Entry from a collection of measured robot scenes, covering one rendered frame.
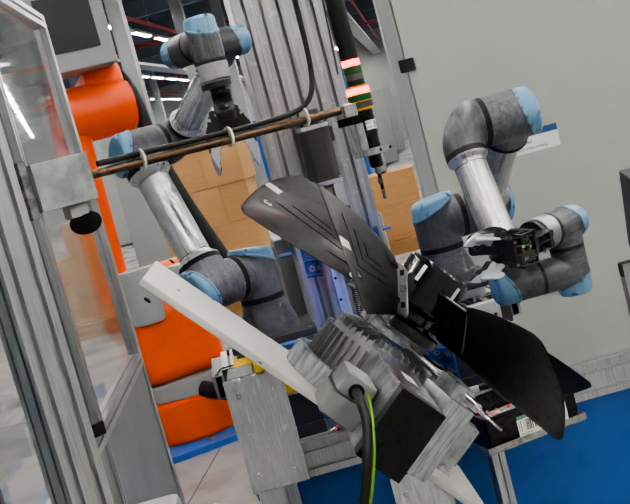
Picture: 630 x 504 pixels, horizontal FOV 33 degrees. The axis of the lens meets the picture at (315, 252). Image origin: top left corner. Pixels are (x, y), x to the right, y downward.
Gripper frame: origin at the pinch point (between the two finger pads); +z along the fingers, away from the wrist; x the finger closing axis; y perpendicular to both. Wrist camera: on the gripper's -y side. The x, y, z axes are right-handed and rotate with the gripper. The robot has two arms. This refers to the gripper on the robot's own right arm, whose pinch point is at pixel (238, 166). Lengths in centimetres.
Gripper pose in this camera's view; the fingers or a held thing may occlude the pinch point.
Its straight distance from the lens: 242.4
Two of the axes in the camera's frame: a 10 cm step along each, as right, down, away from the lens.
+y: -0.7, -1.0, 9.9
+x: -9.6, 2.6, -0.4
